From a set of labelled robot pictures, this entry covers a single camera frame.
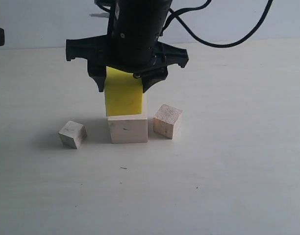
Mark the yellow cube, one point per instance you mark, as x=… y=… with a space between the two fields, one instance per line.
x=123 y=93

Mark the small pale wooden cube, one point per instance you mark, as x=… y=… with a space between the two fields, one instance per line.
x=72 y=134

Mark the medium wooden cube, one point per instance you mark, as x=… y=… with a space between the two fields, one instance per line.
x=166 y=121

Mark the white cable tie tag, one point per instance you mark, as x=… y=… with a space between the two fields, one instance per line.
x=100 y=15

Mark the large pale wooden cube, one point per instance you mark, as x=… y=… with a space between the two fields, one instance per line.
x=129 y=128

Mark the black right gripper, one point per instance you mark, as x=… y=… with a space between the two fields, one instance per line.
x=131 y=43

